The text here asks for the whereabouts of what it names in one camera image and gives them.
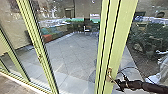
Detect brass door handle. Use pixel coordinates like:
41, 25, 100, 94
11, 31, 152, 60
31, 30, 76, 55
105, 67, 117, 84

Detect green garden shrubs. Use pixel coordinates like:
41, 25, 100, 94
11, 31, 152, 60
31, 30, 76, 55
128, 21, 168, 58

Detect outdoor patio chair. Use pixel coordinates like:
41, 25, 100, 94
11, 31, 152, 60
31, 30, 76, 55
82, 22, 93, 36

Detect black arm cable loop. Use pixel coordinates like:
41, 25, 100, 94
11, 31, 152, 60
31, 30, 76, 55
118, 65, 149, 83

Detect green framed glass door wall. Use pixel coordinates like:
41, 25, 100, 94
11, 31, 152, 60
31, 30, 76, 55
0, 0, 139, 94

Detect small door handle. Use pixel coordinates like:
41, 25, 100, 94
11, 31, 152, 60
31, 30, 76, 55
37, 54, 43, 65

